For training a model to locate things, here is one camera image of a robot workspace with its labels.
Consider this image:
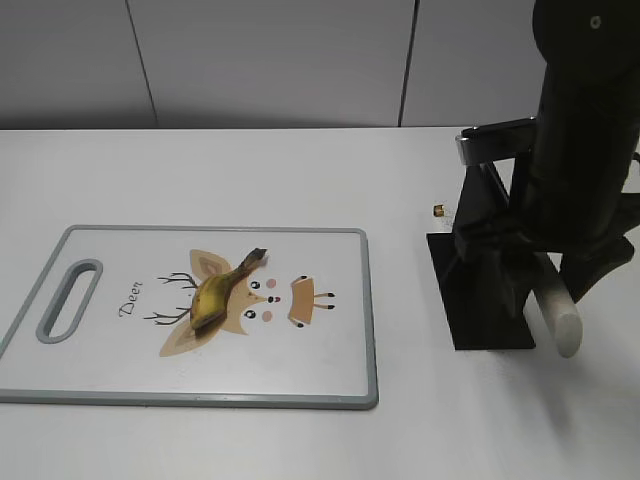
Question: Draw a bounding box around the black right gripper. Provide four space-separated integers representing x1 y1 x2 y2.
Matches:
453 193 639 318

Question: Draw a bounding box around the yellow banana piece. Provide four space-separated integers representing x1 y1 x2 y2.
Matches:
189 248 267 335

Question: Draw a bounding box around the white handled knife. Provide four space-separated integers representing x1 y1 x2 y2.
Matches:
533 253 583 359

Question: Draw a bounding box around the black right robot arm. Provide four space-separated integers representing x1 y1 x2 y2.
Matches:
454 1 639 315

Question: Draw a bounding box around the black knife stand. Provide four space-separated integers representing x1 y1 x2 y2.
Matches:
426 164 535 351

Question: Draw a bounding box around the white deer cutting board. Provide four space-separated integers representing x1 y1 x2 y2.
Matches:
1 225 379 410

